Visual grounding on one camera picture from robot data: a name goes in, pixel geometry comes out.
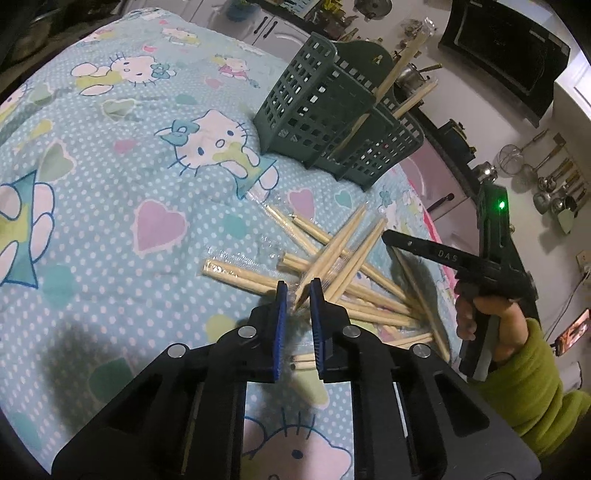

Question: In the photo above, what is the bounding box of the smartphone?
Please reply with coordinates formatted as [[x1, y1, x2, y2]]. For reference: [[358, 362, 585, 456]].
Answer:
[[555, 308, 591, 354]]

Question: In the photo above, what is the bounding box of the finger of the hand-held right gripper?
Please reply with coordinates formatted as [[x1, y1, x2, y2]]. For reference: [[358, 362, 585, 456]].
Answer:
[[381, 230, 484, 278]]

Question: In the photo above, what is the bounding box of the cartoon cat printed blanket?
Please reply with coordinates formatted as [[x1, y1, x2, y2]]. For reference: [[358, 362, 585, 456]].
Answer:
[[0, 8, 462, 480]]

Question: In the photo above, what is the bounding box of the wire skimmer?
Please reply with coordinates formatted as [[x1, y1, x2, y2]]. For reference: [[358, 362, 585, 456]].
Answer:
[[500, 130, 551, 177]]

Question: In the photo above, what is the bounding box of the small steel kettle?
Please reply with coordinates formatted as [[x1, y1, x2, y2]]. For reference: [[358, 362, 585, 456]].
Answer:
[[475, 161, 500, 184]]

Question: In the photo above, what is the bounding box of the row of hanging kitchen utensils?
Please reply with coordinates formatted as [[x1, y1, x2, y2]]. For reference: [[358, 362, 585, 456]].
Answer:
[[522, 134, 590, 234]]

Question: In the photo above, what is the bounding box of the pile of chopsticks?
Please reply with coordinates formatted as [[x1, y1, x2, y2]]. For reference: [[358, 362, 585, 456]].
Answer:
[[203, 203, 452, 371]]

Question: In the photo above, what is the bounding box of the white kitchen cabinet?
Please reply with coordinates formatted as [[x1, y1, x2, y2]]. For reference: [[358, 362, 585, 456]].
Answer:
[[230, 13, 311, 52]]

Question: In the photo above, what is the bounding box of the steel pot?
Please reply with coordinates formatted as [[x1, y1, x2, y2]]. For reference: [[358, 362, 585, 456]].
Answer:
[[396, 64, 441, 94]]

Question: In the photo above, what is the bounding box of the bamboo chopstick pair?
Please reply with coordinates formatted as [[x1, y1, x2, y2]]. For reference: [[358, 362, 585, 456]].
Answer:
[[392, 80, 440, 116], [330, 21, 437, 158], [293, 205, 370, 311]]

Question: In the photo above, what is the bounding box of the black range hood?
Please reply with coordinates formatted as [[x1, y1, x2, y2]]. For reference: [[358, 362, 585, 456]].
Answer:
[[438, 0, 572, 128]]

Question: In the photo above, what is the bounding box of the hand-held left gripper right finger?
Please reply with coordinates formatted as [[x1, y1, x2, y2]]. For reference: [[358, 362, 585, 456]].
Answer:
[[308, 277, 541, 480]]

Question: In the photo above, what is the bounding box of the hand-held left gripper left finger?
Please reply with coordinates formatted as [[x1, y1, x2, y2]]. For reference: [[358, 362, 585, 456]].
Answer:
[[51, 279, 289, 480]]

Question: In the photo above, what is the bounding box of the green plastic utensil basket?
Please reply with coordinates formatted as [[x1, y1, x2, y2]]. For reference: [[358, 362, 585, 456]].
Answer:
[[252, 31, 426, 193]]

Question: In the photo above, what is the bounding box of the pink cabinet door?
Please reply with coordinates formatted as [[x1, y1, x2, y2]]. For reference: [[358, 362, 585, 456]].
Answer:
[[405, 136, 472, 223]]

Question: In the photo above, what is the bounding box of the black gas stove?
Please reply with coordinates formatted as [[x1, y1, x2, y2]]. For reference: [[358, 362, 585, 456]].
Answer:
[[440, 119, 477, 161]]

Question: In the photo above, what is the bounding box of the person's right hand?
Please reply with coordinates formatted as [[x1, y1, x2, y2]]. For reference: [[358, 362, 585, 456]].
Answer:
[[456, 285, 530, 361]]

